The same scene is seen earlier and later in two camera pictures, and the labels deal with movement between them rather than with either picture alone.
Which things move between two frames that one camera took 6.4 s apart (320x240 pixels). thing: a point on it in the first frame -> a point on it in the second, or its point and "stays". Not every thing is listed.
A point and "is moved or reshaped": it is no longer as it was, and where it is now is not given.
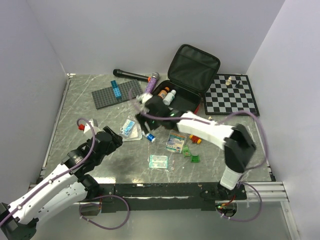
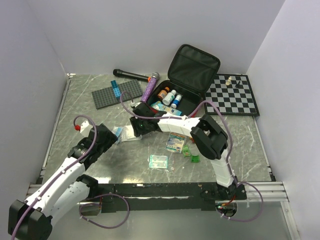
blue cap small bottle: (150, 137) -> (176, 101)
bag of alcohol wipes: (130, 130) is moved or reshaped
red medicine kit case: (191, 72) stays
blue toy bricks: (116, 89) stays
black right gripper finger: (142, 120) -> (137, 125)
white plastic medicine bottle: (169, 97) stays
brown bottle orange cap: (163, 92) stays
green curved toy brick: (195, 159) stays
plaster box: (175, 142) stays
